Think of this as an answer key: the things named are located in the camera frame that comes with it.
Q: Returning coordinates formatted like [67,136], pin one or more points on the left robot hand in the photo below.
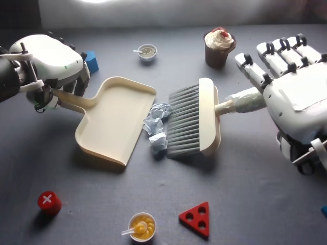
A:
[51,58]

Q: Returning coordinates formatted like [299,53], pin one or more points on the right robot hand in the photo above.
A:
[293,102]

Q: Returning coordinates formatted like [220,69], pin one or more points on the cream plastic dustpan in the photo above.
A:
[115,122]

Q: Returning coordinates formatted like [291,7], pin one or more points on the white paper ball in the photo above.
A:
[158,143]
[153,125]
[161,109]

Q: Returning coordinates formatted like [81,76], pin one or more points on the blue hexagonal block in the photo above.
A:
[92,62]

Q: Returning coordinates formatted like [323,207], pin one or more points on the toy cupcake with cream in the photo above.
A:
[218,48]

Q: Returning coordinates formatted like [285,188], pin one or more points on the toy bowl with greenish soup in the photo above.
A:
[148,53]

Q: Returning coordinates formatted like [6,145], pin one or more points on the white backdrop cloth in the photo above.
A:
[178,12]

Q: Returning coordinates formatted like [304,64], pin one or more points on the grey tablecloth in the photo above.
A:
[102,191]

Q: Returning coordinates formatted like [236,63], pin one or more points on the red cylinder with white cross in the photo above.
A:
[49,204]

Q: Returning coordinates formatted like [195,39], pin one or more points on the red triangle block with holes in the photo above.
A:
[198,219]

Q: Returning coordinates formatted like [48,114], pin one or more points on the toy bowl with yellow food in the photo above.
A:
[143,228]

